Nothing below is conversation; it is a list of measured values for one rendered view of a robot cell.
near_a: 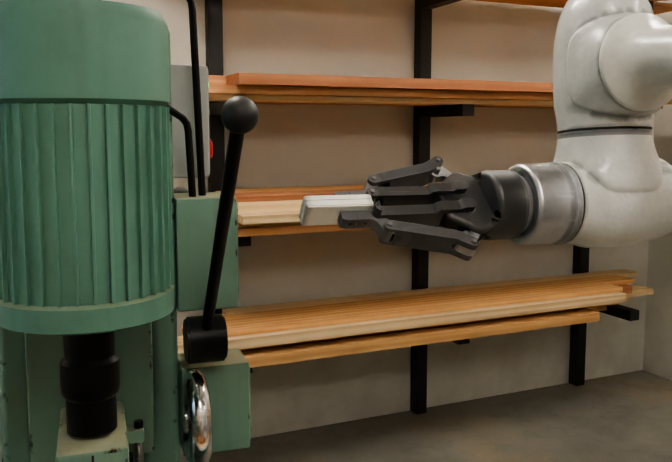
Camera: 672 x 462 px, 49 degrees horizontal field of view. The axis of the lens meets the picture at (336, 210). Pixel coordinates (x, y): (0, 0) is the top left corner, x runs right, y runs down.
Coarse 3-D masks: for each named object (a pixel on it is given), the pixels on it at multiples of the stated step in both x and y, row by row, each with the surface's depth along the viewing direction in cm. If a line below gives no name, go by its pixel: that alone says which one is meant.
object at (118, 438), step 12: (120, 408) 84; (60, 420) 81; (120, 420) 81; (60, 432) 78; (120, 432) 78; (60, 444) 75; (72, 444) 75; (84, 444) 75; (96, 444) 75; (108, 444) 75; (120, 444) 75; (60, 456) 72; (72, 456) 72; (84, 456) 73; (96, 456) 73; (108, 456) 73; (120, 456) 74; (132, 456) 76
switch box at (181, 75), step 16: (176, 64) 103; (176, 80) 103; (208, 80) 105; (176, 96) 103; (192, 96) 104; (208, 96) 105; (192, 112) 104; (208, 112) 105; (176, 128) 104; (192, 128) 104; (208, 128) 105; (176, 144) 104; (208, 144) 105; (176, 160) 104; (208, 160) 106; (176, 176) 104; (208, 176) 106
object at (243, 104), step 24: (240, 96) 67; (240, 120) 66; (240, 144) 70; (216, 240) 80; (216, 264) 82; (216, 288) 86; (192, 336) 91; (216, 336) 92; (192, 360) 92; (216, 360) 94
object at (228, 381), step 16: (240, 352) 102; (192, 368) 96; (208, 368) 96; (224, 368) 97; (240, 368) 98; (208, 384) 96; (224, 384) 97; (240, 384) 98; (224, 400) 97; (240, 400) 98; (224, 416) 98; (240, 416) 98; (224, 432) 98; (240, 432) 99; (224, 448) 98; (240, 448) 99
